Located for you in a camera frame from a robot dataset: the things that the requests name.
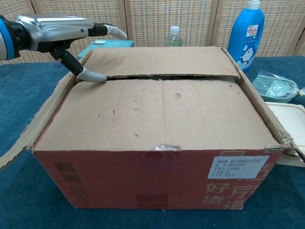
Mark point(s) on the woven wooden folding screen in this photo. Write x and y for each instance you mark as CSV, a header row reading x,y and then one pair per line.
x,y
202,21

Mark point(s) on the teal product box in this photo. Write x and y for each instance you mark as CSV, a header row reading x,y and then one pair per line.
x,y
112,43

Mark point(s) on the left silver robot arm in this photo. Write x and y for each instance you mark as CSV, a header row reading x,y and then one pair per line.
x,y
6,40

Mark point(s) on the clear bottle with green label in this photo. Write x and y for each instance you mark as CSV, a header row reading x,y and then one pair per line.
x,y
174,39

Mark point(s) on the red printed cardboard box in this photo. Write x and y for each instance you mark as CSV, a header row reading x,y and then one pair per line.
x,y
143,114

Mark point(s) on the green dustpan set in bag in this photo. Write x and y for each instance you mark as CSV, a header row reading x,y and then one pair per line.
x,y
271,88

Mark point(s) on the blue pump detergent bottle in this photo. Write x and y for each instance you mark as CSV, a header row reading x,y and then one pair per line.
x,y
247,35

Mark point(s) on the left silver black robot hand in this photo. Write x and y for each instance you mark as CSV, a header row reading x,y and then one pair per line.
x,y
54,28

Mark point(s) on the blue table cloth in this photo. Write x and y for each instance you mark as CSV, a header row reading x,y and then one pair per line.
x,y
23,95

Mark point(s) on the beige lidded food container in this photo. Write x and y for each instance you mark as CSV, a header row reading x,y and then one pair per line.
x,y
291,119

